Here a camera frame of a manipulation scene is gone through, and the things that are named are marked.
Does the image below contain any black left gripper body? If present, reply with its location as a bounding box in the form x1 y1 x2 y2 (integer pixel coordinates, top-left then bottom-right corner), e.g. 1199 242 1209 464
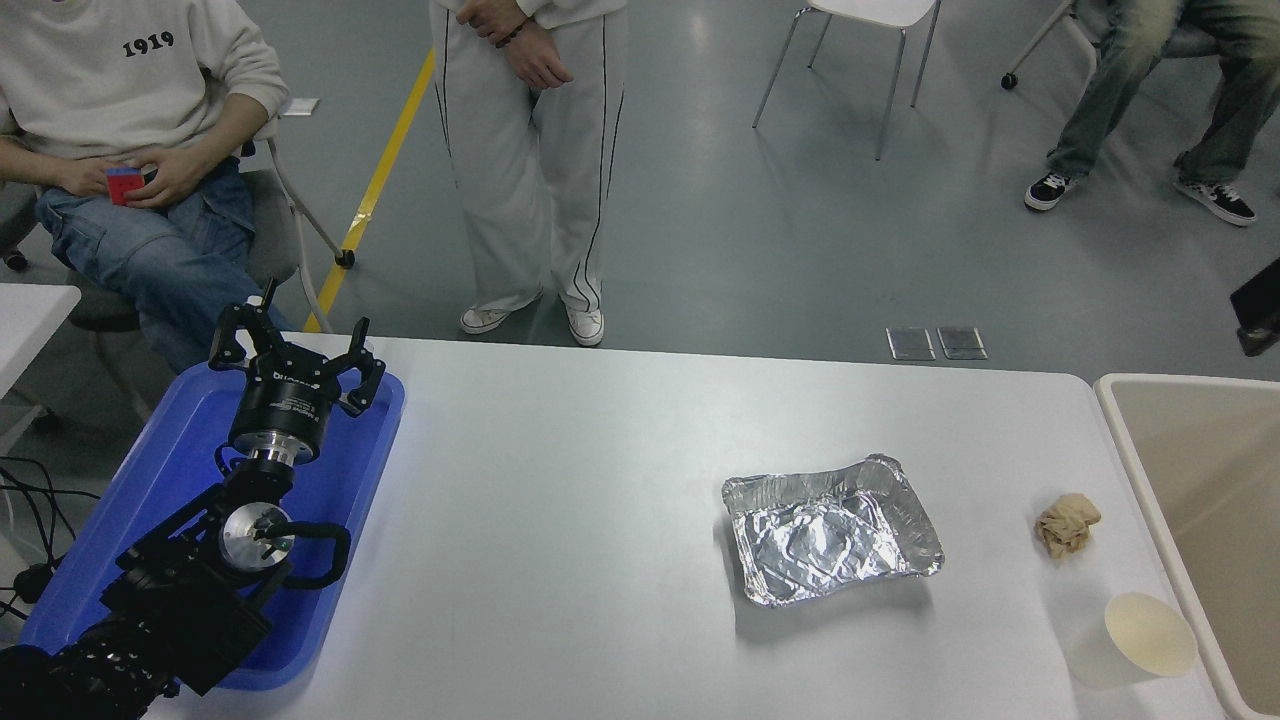
230 355 346 461

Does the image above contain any pale paper cup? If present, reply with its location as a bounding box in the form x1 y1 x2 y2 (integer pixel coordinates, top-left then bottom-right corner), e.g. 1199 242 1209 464
1068 592 1199 691

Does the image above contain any person's left hand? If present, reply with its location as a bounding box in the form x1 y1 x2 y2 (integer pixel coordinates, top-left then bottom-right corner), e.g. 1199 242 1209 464
125 145 217 209
455 0 523 46

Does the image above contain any person's right hand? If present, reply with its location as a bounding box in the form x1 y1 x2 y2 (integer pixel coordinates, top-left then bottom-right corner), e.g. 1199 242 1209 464
52 155 126 198
503 22 576 93

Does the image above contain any grey wheeled chair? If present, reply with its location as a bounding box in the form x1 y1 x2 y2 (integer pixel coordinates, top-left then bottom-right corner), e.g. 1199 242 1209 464
0 115 356 431

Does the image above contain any blue plastic tray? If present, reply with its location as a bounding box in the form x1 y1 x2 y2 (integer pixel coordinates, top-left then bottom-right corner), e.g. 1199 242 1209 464
20 360 406 693

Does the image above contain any yellow floor tape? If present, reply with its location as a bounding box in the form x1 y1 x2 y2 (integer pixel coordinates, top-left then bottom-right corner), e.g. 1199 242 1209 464
303 48 438 334

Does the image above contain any large pale bin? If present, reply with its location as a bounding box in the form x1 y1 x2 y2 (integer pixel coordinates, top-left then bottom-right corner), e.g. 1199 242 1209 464
1093 372 1280 720

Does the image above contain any small white table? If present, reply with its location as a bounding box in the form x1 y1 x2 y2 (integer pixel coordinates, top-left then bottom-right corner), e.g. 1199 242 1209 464
0 284 81 401

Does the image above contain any person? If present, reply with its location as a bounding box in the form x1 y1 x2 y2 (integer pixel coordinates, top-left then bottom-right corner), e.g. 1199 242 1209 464
1024 0 1280 227
0 0 293 373
430 0 629 348

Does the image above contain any crumpled tan paper ball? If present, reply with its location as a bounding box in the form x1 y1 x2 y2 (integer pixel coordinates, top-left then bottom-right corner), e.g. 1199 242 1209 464
1034 493 1102 560

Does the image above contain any grey chair with white legs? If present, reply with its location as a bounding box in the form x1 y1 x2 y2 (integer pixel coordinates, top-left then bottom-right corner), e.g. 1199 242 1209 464
1002 0 1226 91

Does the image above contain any white chair with metal legs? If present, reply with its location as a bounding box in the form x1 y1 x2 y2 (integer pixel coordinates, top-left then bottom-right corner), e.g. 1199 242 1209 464
752 0 943 161

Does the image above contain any silver foil tray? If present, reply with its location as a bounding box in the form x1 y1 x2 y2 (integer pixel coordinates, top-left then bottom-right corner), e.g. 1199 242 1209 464
721 453 945 609

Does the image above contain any black cable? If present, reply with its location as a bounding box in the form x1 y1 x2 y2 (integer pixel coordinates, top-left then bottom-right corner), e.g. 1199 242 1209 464
0 457 101 621

